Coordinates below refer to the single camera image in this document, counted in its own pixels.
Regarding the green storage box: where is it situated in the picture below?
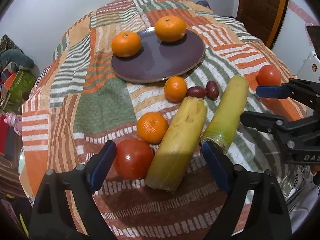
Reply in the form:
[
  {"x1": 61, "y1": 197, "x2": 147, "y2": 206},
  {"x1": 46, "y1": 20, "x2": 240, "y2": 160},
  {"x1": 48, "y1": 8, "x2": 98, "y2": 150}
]
[{"x1": 10, "y1": 70, "x2": 38, "y2": 101}]

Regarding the greenish yellow banana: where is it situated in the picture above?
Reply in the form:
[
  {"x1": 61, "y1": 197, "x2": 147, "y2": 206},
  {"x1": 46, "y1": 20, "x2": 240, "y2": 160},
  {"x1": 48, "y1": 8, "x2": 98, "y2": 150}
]
[{"x1": 201, "y1": 74, "x2": 250, "y2": 154}]

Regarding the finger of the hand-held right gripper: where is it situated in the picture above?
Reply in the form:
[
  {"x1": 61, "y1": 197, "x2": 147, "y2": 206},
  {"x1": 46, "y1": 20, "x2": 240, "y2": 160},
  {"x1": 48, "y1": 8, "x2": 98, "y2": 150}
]
[
  {"x1": 256, "y1": 78, "x2": 320, "y2": 105},
  {"x1": 240, "y1": 110, "x2": 320, "y2": 141}
]

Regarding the dark purple plate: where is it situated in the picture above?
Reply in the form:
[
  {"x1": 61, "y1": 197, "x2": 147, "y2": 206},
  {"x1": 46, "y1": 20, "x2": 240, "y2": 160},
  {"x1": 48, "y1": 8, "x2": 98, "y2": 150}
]
[{"x1": 111, "y1": 27, "x2": 206, "y2": 83}]

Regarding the small red tomato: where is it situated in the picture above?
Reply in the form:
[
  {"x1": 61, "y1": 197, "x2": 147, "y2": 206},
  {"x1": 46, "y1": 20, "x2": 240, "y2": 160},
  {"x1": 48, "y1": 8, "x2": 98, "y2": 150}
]
[{"x1": 256, "y1": 65, "x2": 282, "y2": 87}]

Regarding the dark red grape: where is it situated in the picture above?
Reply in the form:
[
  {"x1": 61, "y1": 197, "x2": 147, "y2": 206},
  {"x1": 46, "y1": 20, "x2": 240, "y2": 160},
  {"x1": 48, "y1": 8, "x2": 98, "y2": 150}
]
[
  {"x1": 205, "y1": 81, "x2": 219, "y2": 100},
  {"x1": 186, "y1": 86, "x2": 207, "y2": 98}
]

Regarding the dark flat screen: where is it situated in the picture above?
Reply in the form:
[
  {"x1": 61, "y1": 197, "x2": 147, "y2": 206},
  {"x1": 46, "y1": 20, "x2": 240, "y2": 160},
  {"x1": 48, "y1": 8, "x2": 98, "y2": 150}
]
[{"x1": 306, "y1": 26, "x2": 320, "y2": 55}]

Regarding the large red tomato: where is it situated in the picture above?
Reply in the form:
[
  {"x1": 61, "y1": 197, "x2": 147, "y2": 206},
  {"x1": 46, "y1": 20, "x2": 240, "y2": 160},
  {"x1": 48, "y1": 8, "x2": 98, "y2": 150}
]
[{"x1": 114, "y1": 140, "x2": 154, "y2": 180}]

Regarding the pink toy figure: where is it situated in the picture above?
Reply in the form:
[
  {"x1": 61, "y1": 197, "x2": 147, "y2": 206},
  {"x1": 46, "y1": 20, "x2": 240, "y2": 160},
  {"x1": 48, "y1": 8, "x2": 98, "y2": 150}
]
[{"x1": 5, "y1": 112, "x2": 23, "y2": 136}]

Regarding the small tangerine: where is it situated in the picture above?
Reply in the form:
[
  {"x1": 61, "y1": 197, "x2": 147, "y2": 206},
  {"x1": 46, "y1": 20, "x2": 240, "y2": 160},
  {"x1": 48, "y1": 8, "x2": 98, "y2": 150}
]
[{"x1": 164, "y1": 76, "x2": 188, "y2": 102}]

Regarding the red box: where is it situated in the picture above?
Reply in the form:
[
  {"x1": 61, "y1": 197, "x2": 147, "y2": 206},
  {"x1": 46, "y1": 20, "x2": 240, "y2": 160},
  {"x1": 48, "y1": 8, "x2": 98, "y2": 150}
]
[{"x1": 0, "y1": 120, "x2": 11, "y2": 155}]

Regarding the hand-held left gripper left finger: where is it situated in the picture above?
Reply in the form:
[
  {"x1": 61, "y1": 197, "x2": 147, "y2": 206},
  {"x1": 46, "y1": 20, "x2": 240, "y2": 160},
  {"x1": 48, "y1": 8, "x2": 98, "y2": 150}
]
[{"x1": 29, "y1": 140, "x2": 118, "y2": 240}]

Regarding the grey cushion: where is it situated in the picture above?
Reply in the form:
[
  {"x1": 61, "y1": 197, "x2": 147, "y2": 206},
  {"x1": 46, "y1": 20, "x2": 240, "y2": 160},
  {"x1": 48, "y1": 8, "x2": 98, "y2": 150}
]
[{"x1": 0, "y1": 49, "x2": 39, "y2": 72}]

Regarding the orange box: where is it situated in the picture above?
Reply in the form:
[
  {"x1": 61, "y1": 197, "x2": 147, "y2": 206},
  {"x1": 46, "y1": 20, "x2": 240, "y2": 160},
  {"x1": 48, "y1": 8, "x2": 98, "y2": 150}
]
[{"x1": 4, "y1": 74, "x2": 17, "y2": 91}]

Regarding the camouflage pattern cushion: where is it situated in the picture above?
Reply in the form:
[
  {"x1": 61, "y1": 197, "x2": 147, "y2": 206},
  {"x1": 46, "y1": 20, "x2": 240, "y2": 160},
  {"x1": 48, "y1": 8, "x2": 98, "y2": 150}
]
[{"x1": 0, "y1": 34, "x2": 23, "y2": 53}]

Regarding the white appliance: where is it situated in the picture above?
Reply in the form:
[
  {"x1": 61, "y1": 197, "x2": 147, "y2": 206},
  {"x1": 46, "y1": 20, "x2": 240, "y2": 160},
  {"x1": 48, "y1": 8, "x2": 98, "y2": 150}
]
[{"x1": 297, "y1": 51, "x2": 320, "y2": 83}]

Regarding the person's right hand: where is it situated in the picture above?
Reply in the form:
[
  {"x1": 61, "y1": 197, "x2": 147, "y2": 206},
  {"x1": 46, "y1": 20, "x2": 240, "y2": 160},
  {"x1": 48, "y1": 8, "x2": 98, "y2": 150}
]
[{"x1": 310, "y1": 164, "x2": 320, "y2": 180}]

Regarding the large orange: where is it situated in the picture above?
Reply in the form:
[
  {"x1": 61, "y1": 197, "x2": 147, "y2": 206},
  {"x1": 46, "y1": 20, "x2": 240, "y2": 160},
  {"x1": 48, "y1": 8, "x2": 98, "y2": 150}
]
[{"x1": 155, "y1": 15, "x2": 187, "y2": 43}]

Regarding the striped patchwork blanket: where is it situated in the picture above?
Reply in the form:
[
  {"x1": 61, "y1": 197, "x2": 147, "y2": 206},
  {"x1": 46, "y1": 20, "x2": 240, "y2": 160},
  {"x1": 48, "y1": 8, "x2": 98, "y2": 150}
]
[{"x1": 19, "y1": 0, "x2": 310, "y2": 240}]

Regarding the brown wooden door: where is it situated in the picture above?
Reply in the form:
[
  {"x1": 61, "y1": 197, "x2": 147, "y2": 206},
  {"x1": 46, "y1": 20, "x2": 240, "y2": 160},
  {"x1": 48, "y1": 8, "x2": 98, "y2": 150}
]
[{"x1": 236, "y1": 0, "x2": 292, "y2": 48}]

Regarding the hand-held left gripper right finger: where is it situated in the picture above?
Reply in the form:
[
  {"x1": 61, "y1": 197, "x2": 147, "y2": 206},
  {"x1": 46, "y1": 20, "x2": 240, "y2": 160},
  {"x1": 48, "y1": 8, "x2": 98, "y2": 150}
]
[{"x1": 200, "y1": 141, "x2": 293, "y2": 240}]

